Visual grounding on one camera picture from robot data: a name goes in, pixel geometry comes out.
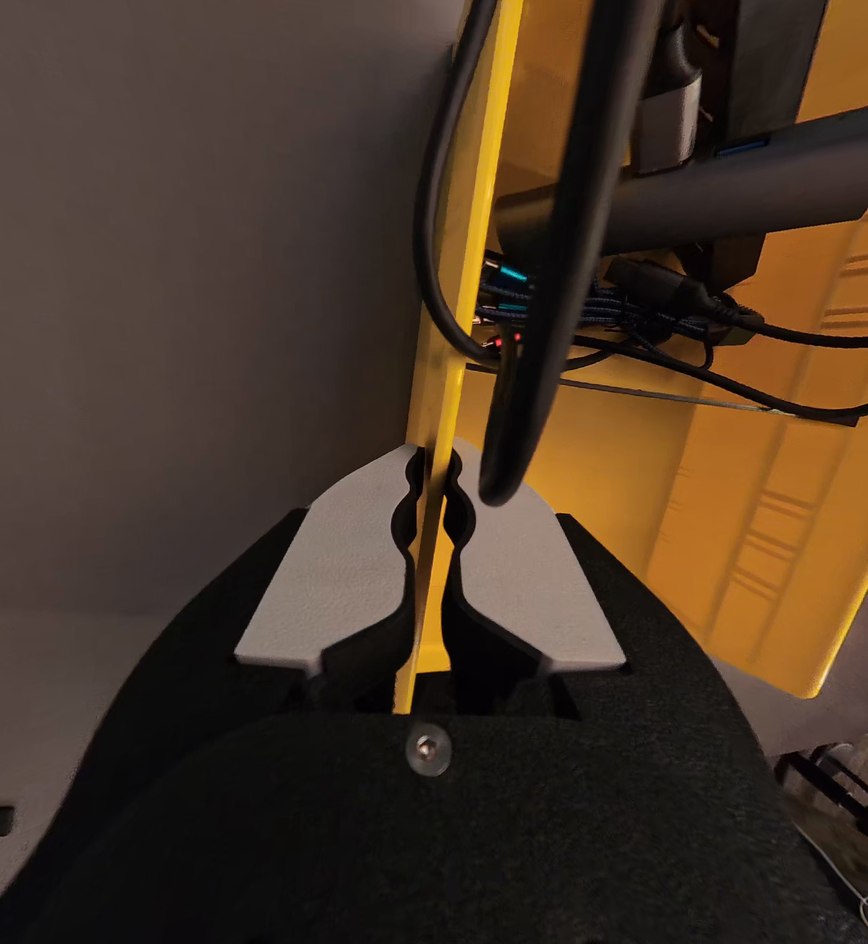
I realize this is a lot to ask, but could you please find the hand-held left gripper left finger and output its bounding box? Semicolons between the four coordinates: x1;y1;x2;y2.
235;443;423;679

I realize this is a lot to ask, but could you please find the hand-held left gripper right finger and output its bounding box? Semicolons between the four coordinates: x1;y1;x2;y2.
442;437;627;679

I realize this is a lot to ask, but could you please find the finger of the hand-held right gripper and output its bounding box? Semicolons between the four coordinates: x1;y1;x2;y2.
700;0;833;146

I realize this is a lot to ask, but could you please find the slim grey usb hub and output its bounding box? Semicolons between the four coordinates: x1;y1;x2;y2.
490;96;868;262

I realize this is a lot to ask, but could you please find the yellow plastic bin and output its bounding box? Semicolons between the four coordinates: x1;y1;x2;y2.
390;0;868;719

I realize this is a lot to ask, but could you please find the black usb cable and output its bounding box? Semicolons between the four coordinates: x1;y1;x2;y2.
476;0;703;510

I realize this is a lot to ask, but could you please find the thin black cable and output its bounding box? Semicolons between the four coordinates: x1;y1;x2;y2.
611;259;868;355

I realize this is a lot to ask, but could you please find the blue braided usb cable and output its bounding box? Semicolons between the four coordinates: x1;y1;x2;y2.
471;251;656;370

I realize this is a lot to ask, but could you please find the black 7-port USB hub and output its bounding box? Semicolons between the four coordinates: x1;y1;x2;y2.
412;0;619;370

